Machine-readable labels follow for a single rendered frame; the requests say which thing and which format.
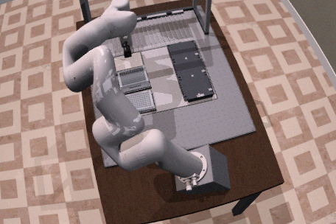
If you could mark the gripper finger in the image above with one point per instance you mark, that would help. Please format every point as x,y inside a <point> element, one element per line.
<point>127,52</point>

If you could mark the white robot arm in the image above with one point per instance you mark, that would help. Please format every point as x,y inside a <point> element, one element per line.
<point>82,63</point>

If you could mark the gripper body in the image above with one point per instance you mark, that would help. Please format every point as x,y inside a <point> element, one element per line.
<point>127,38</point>

